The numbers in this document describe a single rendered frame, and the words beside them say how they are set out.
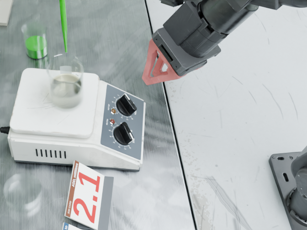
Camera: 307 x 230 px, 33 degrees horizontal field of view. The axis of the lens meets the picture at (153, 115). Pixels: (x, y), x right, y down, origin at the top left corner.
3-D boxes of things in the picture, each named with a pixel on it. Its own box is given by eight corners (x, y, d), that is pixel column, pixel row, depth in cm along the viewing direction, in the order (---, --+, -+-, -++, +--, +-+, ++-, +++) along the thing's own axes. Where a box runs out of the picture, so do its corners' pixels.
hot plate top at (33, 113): (100, 77, 82) (100, 73, 81) (92, 139, 74) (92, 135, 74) (23, 70, 81) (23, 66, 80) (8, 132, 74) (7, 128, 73)
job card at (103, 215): (113, 178, 80) (114, 164, 77) (107, 232, 74) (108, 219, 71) (74, 174, 80) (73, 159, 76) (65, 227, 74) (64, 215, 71)
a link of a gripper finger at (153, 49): (122, 67, 75) (159, 28, 69) (150, 55, 81) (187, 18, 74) (149, 104, 75) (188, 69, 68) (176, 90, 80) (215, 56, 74)
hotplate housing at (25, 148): (144, 108, 89) (148, 78, 82) (140, 174, 81) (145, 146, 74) (14, 97, 87) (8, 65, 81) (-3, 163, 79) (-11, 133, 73)
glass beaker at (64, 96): (42, 95, 78) (38, 59, 71) (73, 81, 80) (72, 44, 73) (62, 123, 75) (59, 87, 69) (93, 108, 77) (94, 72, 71)
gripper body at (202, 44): (147, 37, 69) (181, 2, 64) (188, 23, 76) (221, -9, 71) (176, 76, 68) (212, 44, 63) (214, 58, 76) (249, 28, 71)
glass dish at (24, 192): (-4, 199, 76) (-6, 191, 74) (22, 173, 79) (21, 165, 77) (24, 219, 74) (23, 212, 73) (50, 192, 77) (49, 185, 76)
